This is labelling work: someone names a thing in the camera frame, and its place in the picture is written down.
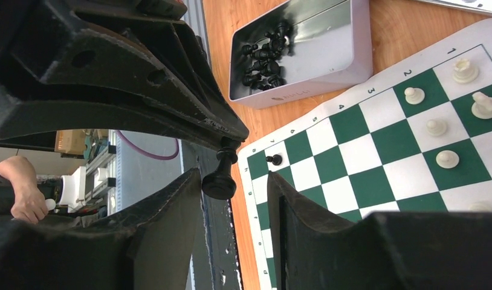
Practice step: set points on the metal tin lid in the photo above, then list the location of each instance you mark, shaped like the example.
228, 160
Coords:
483, 7

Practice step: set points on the black chess bishop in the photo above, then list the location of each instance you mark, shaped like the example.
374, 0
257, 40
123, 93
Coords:
219, 184

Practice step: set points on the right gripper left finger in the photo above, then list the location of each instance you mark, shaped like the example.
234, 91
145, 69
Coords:
145, 246

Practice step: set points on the metal tin with black pieces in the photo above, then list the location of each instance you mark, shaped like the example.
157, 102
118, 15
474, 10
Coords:
329, 48

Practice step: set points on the black chess pawn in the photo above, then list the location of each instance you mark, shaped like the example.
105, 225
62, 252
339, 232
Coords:
275, 159

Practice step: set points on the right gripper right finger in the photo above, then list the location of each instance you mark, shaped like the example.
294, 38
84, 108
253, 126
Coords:
314, 248

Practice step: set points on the green white chess mat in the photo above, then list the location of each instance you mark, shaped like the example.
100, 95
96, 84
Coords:
416, 136

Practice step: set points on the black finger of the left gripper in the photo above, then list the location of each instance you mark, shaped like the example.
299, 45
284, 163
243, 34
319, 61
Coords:
125, 65

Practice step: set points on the person hand background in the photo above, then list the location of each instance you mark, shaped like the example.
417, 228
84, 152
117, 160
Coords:
29, 202

